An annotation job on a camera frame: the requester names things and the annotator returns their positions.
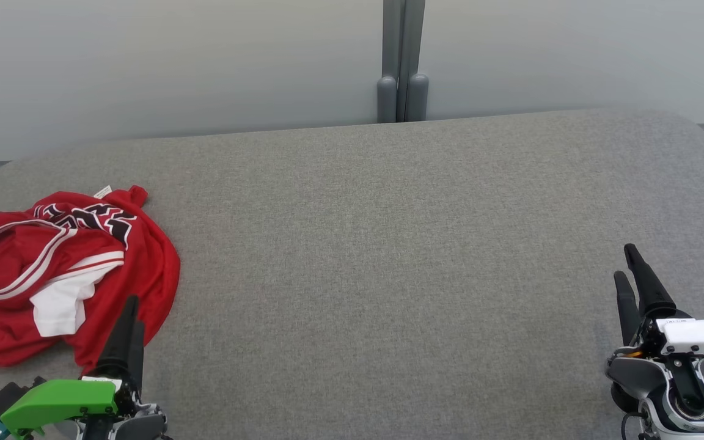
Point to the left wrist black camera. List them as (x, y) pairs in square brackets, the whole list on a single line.
[(7, 394)]

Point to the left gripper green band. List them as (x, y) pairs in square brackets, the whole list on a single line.
[(58, 400)]

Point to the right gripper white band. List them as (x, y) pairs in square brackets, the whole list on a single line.
[(700, 336)]

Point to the red white jersey shirt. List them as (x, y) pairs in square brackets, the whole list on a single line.
[(138, 269)]

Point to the grey fabric sofa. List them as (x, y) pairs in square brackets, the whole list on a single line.
[(388, 275)]

